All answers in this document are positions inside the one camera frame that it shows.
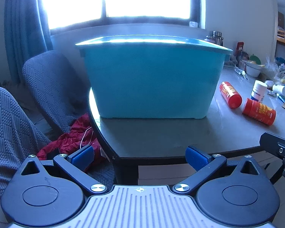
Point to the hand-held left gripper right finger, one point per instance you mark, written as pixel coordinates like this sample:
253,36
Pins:
196,159

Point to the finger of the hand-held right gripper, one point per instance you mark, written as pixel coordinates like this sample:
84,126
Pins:
269,143

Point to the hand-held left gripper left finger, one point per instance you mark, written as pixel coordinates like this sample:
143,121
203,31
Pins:
82,158

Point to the white bottle with blue label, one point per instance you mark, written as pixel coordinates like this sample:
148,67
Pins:
258,91

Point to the teal plastic storage bin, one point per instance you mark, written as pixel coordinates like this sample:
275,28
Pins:
152,80

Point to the red puffer jacket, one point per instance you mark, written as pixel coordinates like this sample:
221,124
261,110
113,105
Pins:
68,142

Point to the red cylindrical canister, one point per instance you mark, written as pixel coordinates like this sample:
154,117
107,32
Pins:
258,111
230,95

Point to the white ribbed bowl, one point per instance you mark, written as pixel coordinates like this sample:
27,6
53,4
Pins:
253,70

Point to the grey quilted chair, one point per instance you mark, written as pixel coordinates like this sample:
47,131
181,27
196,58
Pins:
49,80
9,128

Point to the red box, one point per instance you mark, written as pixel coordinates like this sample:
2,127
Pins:
239,47

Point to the steel thermos bottle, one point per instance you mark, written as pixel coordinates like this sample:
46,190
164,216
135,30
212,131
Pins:
217,38

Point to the pink water bottle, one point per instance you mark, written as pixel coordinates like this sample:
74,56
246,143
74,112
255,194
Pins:
209,39

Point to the small white sill device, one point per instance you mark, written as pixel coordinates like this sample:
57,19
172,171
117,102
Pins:
193,24

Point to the blue curtain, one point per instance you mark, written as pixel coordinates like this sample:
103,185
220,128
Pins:
23,28

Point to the bright window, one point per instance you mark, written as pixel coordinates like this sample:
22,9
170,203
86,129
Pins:
133,0

